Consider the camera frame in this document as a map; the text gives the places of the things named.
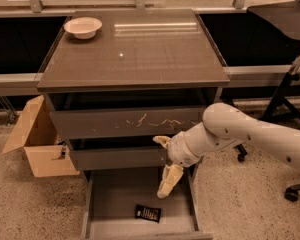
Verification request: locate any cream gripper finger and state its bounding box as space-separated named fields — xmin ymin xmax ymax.
xmin=157 ymin=164 xmax=184 ymax=199
xmin=153 ymin=135 xmax=171 ymax=149

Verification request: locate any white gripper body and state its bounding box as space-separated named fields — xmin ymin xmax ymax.
xmin=167 ymin=132 xmax=200 ymax=168

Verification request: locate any black rxbar chocolate bar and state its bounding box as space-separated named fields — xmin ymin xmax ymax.
xmin=135 ymin=204 xmax=161 ymax=223

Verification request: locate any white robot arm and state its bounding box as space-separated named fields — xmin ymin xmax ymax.
xmin=153 ymin=103 xmax=300 ymax=198

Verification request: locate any grey top drawer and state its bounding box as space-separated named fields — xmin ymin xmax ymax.
xmin=44 ymin=87 xmax=222 ymax=140

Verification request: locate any grey drawer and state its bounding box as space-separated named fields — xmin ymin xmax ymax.
xmin=44 ymin=87 xmax=222 ymax=140
xmin=70 ymin=135 xmax=172 ymax=171
xmin=81 ymin=167 xmax=213 ymax=240

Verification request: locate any grey bottom drawer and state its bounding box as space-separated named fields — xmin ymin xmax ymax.
xmin=81 ymin=167 xmax=213 ymax=240

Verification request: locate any grey middle drawer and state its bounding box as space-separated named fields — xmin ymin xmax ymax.
xmin=70 ymin=135 xmax=172 ymax=171

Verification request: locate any grey drawer cabinet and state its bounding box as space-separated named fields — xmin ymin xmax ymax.
xmin=36 ymin=9 xmax=231 ymax=240

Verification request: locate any black office chair base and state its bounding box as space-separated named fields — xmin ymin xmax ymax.
xmin=284 ymin=184 xmax=300 ymax=202

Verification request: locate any open cardboard box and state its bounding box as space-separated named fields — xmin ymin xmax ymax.
xmin=3 ymin=96 xmax=80 ymax=177

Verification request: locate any white bowl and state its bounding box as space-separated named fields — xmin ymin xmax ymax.
xmin=64 ymin=17 xmax=102 ymax=40

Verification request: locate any black rolling stand table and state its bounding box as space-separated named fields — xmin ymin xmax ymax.
xmin=217 ymin=0 xmax=300 ymax=163

